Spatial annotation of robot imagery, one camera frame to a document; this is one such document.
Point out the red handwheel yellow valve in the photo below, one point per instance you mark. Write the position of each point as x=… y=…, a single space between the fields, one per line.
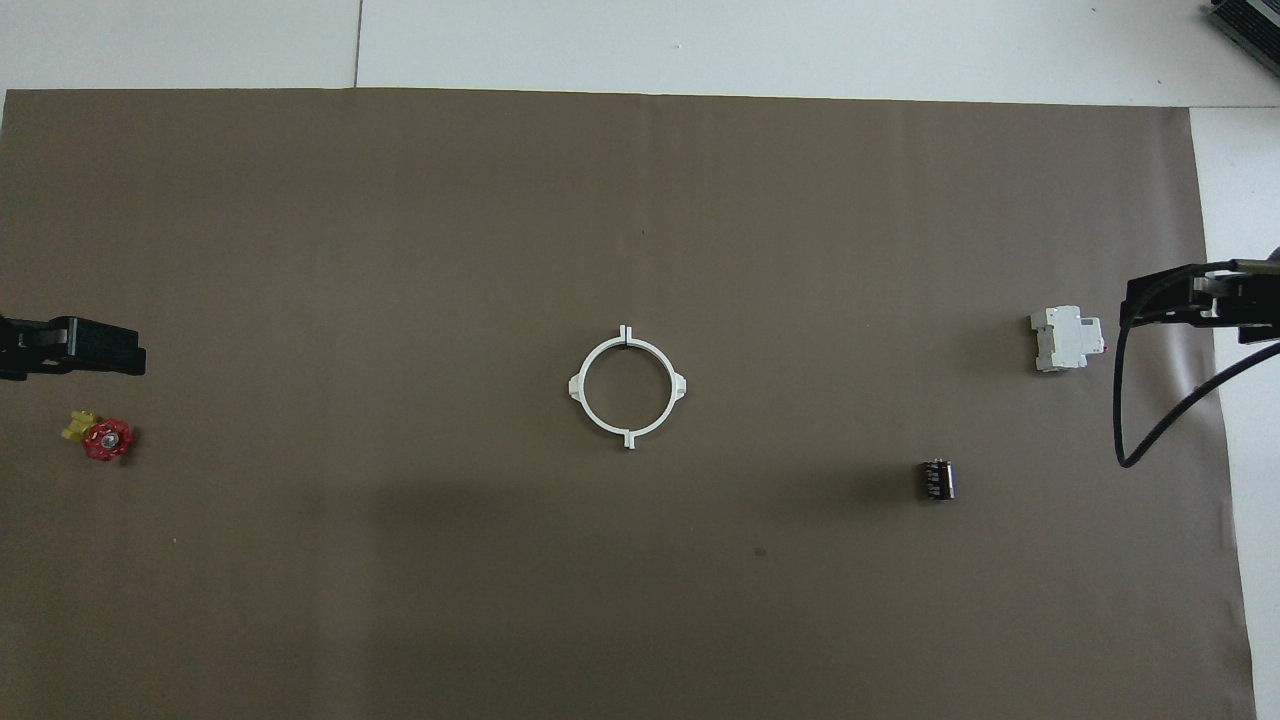
x=107 y=440

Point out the dark ribbed device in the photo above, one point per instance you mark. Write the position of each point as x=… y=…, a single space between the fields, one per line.
x=1250 y=25

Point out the brown paper table mat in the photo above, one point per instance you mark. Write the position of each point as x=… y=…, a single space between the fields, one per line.
x=400 y=250

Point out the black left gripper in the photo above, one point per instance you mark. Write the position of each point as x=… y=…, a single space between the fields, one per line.
x=30 y=345

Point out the white circuit breaker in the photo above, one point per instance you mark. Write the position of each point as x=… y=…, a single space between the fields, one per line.
x=1065 y=340

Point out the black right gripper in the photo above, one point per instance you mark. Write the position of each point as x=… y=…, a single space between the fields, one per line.
x=1250 y=300

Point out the black cylindrical capacitor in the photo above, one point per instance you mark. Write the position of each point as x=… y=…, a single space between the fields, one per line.
x=937 y=480

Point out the white half pipe clamp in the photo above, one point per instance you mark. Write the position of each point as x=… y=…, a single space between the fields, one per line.
x=581 y=390
x=668 y=385

